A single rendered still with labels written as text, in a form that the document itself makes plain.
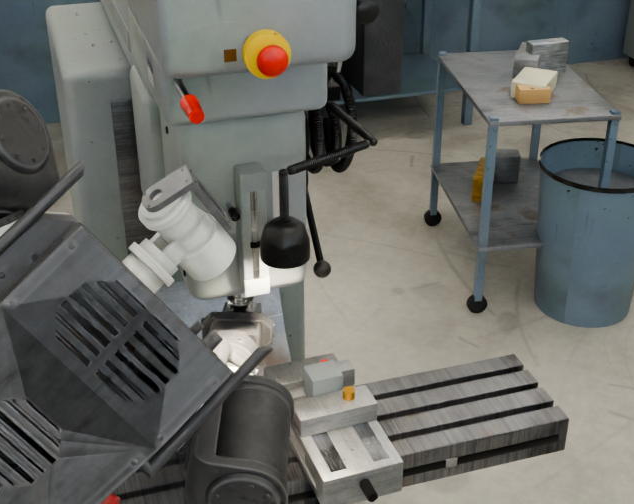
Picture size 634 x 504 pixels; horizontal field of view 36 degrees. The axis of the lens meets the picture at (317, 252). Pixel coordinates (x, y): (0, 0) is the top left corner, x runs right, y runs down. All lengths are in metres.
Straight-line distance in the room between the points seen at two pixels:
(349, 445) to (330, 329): 2.10
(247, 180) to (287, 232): 0.11
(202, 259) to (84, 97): 0.82
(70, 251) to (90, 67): 1.02
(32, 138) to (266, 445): 0.41
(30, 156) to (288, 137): 0.54
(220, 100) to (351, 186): 3.62
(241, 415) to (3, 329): 0.32
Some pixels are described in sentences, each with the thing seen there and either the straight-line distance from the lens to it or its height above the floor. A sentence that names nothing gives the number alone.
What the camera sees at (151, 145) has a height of 1.51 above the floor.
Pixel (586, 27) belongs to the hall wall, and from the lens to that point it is 6.94.
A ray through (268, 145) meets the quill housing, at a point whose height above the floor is 1.57.
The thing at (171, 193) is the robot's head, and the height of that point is 1.69.
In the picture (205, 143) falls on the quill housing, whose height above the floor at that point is 1.59.
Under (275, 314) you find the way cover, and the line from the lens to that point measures 2.10.
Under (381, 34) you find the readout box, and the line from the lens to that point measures 1.78.
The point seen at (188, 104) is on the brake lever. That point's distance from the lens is 1.24.
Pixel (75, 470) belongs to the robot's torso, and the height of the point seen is 1.53.
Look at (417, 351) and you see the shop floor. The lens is 3.73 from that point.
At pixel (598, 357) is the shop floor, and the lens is 3.82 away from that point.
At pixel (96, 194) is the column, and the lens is 1.95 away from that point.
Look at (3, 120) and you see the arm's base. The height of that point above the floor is 1.79.
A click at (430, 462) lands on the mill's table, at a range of 1.89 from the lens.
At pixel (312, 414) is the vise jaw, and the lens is 1.76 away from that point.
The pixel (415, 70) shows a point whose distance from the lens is 5.95.
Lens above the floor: 2.15
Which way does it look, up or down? 29 degrees down
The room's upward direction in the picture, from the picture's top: straight up
